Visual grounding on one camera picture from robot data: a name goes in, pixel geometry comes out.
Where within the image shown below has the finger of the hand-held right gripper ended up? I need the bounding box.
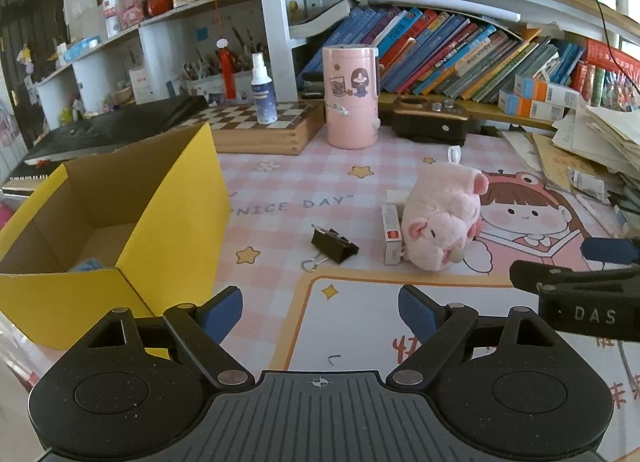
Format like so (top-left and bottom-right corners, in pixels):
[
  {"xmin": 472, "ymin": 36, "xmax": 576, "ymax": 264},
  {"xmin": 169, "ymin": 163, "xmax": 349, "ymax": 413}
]
[
  {"xmin": 509, "ymin": 261, "xmax": 640, "ymax": 293},
  {"xmin": 580, "ymin": 237, "xmax": 640, "ymax": 265}
]

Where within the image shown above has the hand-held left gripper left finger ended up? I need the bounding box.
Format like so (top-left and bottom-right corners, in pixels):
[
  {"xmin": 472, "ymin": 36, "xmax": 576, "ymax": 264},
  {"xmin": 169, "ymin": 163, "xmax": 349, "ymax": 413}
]
[{"xmin": 87, "ymin": 286, "xmax": 253, "ymax": 389}]

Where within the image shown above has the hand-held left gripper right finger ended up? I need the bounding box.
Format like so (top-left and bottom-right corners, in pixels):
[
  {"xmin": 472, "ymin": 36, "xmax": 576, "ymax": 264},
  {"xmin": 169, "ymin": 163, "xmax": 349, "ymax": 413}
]
[{"xmin": 385, "ymin": 285, "xmax": 556, "ymax": 389}]

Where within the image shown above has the small white red box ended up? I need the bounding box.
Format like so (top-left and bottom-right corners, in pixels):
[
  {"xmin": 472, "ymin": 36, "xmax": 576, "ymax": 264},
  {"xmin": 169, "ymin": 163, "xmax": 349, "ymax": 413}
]
[{"xmin": 381, "ymin": 203, "xmax": 405, "ymax": 265}]

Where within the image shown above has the pink plush pig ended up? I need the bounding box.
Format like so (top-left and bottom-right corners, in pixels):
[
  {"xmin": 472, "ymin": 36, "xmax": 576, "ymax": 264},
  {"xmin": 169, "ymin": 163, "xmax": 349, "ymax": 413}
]
[{"xmin": 400, "ymin": 146, "xmax": 490, "ymax": 273}]

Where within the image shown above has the yellow cardboard box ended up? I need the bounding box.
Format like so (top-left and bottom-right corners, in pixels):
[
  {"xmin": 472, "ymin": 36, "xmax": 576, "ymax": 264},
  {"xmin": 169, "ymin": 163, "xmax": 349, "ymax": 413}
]
[{"xmin": 0, "ymin": 122, "xmax": 231, "ymax": 360}]

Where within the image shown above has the dark brown desktop box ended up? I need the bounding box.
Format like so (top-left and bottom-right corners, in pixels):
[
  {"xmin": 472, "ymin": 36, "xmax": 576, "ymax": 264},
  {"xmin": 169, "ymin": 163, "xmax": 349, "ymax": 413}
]
[{"xmin": 391, "ymin": 96, "xmax": 471, "ymax": 145}]

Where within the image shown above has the pile of papers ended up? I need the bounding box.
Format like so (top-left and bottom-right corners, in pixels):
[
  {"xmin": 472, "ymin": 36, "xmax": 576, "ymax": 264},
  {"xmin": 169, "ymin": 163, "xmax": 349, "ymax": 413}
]
[{"xmin": 500, "ymin": 105, "xmax": 640, "ymax": 238}]

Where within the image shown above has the black binder clip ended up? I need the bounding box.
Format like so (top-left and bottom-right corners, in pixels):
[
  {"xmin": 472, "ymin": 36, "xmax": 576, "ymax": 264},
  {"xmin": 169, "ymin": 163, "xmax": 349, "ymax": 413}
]
[{"xmin": 301, "ymin": 225, "xmax": 360, "ymax": 273}]

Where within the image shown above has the orange blue white carton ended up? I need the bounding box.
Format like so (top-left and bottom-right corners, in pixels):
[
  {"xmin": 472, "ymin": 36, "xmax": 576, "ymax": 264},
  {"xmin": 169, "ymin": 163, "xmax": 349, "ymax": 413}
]
[
  {"xmin": 499, "ymin": 91, "xmax": 571, "ymax": 119},
  {"xmin": 515, "ymin": 73, "xmax": 581, "ymax": 106}
]

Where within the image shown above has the row of thin colourful books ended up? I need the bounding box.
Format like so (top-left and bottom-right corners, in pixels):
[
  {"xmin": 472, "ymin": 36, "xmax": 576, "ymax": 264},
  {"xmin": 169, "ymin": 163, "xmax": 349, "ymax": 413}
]
[{"xmin": 570, "ymin": 40, "xmax": 640, "ymax": 108}]

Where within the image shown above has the wooden chessboard box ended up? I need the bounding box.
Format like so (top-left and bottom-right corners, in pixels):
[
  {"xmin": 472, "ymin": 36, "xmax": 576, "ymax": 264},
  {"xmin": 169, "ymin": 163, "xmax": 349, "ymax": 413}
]
[{"xmin": 182, "ymin": 101, "xmax": 326, "ymax": 156}]

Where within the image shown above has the white spray bottle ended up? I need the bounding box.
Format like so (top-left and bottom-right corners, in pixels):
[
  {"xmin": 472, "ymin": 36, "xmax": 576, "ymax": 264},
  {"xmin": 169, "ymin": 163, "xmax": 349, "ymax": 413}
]
[{"xmin": 250, "ymin": 52, "xmax": 278, "ymax": 125}]

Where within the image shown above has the black electronic keyboard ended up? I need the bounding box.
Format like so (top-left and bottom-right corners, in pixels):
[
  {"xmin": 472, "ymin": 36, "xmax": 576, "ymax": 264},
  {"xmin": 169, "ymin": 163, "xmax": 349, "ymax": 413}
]
[{"xmin": 0, "ymin": 95, "xmax": 208, "ymax": 195}]

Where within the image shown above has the pink cylindrical container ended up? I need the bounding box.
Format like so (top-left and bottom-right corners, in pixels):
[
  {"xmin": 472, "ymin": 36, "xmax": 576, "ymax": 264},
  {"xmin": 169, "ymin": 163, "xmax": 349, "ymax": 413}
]
[{"xmin": 321, "ymin": 44, "xmax": 381, "ymax": 149}]

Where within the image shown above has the pen holder with brushes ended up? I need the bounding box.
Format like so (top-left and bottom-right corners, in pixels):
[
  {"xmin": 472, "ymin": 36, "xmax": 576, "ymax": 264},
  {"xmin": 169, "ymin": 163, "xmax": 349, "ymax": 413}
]
[{"xmin": 182, "ymin": 30, "xmax": 256, "ymax": 93}]

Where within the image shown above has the red tassel pendant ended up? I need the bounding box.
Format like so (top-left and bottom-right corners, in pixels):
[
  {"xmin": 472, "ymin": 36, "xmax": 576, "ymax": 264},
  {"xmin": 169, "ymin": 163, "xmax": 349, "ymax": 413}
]
[{"xmin": 217, "ymin": 37, "xmax": 238, "ymax": 100}]

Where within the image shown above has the white box red label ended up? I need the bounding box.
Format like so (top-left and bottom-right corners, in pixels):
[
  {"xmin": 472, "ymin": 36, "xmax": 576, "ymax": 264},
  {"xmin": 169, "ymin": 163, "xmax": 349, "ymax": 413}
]
[{"xmin": 129, "ymin": 67, "xmax": 153, "ymax": 103}]

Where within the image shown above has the white shelf unit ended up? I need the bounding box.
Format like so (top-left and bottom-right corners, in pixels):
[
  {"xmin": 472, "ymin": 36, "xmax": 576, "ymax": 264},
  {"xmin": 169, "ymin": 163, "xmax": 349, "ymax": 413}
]
[{"xmin": 35, "ymin": 0, "xmax": 271, "ymax": 118}]

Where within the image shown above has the white tube lamp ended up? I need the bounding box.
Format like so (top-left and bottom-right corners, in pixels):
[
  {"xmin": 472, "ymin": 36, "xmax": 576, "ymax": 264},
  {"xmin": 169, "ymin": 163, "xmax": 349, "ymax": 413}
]
[{"xmin": 367, "ymin": 0, "xmax": 521, "ymax": 23}]

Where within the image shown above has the blue wipes packet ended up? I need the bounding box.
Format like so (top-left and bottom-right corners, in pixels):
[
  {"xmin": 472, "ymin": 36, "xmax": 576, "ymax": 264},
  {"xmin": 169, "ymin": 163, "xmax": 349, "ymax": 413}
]
[{"xmin": 65, "ymin": 35, "xmax": 101, "ymax": 60}]

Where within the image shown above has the small pink box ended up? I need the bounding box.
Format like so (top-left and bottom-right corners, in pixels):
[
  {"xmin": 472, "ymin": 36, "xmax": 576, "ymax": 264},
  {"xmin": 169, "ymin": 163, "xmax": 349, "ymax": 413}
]
[{"xmin": 120, "ymin": 0, "xmax": 146, "ymax": 28}]

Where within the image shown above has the white bottle red label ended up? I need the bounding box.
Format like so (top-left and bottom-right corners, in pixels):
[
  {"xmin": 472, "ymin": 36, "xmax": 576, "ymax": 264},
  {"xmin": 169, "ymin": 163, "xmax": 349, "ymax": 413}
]
[{"xmin": 103, "ymin": 0, "xmax": 123, "ymax": 38}]

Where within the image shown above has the dark wooden door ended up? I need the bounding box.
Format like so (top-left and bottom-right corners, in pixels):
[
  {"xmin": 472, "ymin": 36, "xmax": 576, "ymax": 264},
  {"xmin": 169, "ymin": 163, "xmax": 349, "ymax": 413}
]
[{"xmin": 0, "ymin": 0, "xmax": 68, "ymax": 83}]

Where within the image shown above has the black cable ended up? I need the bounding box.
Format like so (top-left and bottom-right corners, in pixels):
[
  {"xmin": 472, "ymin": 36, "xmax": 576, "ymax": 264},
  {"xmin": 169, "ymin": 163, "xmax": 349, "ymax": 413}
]
[{"xmin": 550, "ymin": 0, "xmax": 640, "ymax": 93}]

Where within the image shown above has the white desk shelf post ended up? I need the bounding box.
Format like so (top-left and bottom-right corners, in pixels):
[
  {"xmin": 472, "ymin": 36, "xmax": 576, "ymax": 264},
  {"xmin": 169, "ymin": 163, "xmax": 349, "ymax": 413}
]
[{"xmin": 255, "ymin": 0, "xmax": 301, "ymax": 100}]

